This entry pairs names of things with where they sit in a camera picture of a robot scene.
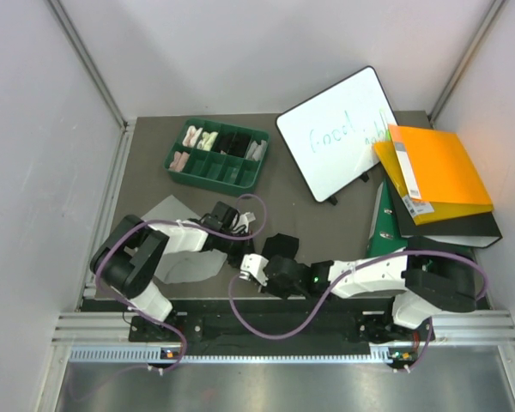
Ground orange binder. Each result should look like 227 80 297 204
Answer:
373 124 494 226

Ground white slotted cable duct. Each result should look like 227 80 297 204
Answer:
70 346 413 364

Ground black binder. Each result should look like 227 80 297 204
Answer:
386 179 503 248

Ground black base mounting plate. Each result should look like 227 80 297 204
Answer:
129 312 428 345

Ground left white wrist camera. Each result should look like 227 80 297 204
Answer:
239 212 256 225

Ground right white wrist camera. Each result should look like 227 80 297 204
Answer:
239 253 269 286

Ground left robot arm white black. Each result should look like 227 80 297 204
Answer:
89 202 256 341

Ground pink rolled socks top-left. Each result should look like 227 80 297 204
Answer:
182 125 203 148

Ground black underwear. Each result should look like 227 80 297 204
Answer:
261 233 300 260
213 132 251 158

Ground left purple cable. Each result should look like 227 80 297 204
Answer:
93 193 268 373

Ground pink rolled socks bottom-left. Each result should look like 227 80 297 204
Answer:
169 151 190 173

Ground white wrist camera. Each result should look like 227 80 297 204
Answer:
239 253 269 286
239 212 256 225

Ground green binder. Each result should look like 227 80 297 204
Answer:
365 178 475 261

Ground black rolled underwear in tray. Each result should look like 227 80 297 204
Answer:
213 132 251 158

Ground cream rolled socks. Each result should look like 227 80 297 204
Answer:
197 131 218 151

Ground purple cable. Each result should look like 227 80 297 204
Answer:
227 251 489 373
93 193 268 373

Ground white whiteboard black frame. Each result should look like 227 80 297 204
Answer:
276 65 397 203

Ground aluminium frame rail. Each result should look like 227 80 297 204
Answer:
46 0 130 130

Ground grey underwear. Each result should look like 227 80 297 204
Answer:
142 195 227 284

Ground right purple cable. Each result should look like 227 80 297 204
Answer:
227 251 489 373

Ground green compartment tray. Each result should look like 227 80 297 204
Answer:
164 118 270 197

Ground grey rolled socks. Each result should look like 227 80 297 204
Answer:
245 140 268 161

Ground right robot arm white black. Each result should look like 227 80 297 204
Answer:
250 237 477 340

